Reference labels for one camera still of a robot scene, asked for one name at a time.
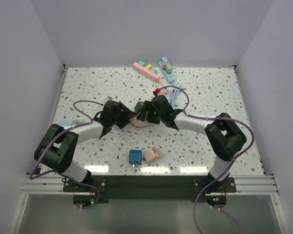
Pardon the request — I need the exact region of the orange cube plug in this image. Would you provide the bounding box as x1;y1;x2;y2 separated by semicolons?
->
162;61;169;69

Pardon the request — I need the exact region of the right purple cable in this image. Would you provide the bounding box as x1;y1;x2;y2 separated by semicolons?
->
158;85;255;234

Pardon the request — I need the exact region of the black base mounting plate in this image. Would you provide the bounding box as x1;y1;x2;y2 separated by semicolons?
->
63;175;237;204

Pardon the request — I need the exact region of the pink patterned cube plug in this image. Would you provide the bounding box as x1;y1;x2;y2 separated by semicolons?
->
143;147;162;163

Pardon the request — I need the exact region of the blue round socket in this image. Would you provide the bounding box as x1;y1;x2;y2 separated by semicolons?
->
57;120;73;127

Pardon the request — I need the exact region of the teal cube plug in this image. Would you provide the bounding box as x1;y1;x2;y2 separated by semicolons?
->
138;60;146;67

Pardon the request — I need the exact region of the blue coiled strip cord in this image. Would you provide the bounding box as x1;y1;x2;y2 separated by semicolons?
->
167;82;186;106

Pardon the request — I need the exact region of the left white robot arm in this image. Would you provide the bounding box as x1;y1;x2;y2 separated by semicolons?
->
34;100;137;191

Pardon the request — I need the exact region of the pink power strip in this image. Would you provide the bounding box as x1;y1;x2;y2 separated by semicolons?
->
132;62;160;83

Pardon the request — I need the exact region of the dark green cube plug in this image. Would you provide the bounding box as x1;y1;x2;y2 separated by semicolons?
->
134;101;144;115

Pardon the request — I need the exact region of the blue power strip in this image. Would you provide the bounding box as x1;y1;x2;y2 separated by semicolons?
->
159;61;175;84

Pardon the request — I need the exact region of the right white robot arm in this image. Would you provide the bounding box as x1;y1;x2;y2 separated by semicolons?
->
134;95;247;192

